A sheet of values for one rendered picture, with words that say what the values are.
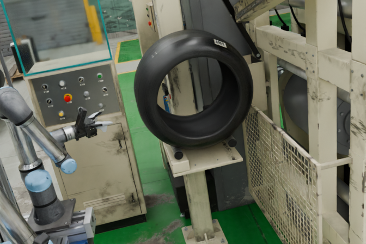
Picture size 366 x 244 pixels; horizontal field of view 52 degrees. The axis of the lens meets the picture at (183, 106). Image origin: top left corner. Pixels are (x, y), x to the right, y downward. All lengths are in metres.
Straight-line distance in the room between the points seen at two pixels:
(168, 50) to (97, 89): 0.94
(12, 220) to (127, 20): 9.75
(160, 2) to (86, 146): 1.13
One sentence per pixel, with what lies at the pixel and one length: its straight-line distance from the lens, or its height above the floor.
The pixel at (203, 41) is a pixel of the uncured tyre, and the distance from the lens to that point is 1.73.
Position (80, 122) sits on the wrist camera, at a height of 1.09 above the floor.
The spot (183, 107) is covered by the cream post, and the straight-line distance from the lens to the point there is 2.18.
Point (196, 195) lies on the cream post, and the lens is 2.48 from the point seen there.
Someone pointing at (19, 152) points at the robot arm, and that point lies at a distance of 2.01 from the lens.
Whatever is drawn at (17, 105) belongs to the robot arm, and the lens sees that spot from 1.80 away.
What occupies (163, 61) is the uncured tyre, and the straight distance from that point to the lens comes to 1.69.
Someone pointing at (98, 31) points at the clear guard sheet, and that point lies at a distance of 2.43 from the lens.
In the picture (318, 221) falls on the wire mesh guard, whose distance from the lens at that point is 1.68.
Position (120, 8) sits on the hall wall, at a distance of 10.86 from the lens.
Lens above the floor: 1.80
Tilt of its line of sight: 21 degrees down
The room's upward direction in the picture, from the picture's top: 9 degrees counter-clockwise
